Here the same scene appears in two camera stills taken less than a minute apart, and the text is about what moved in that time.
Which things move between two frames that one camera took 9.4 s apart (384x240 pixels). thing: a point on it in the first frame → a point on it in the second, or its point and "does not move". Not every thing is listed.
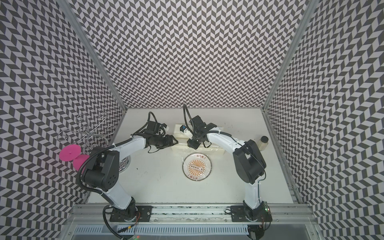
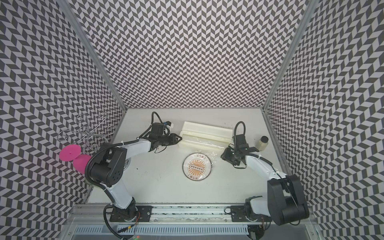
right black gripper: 192,144 → 225,155
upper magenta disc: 70,152 does not move
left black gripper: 169,142 does not move
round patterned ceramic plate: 197,166 does not move
